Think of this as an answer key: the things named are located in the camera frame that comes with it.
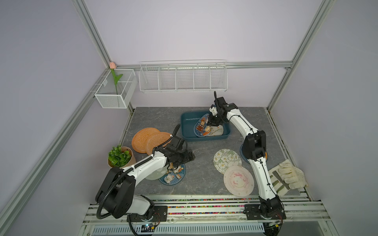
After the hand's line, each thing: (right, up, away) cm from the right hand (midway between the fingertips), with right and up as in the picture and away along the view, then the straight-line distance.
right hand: (207, 123), depth 101 cm
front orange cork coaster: (-36, -12, +1) cm, 38 cm away
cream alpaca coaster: (+7, -6, +5) cm, 10 cm away
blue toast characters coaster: (-4, -5, +2) cm, 6 cm away
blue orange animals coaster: (-21, -32, -14) cm, 41 cm away
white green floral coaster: (+10, -22, -7) cm, 25 cm away
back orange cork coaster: (-47, -11, +2) cm, 48 cm away
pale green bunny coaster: (-31, -30, -14) cm, 45 cm away
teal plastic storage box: (-13, +2, +14) cm, 19 cm away
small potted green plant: (-48, -18, -23) cm, 56 cm away
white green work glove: (+44, -31, -16) cm, 56 cm away
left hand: (-11, -22, -16) cm, 29 cm away
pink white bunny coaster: (+17, -34, -16) cm, 41 cm away
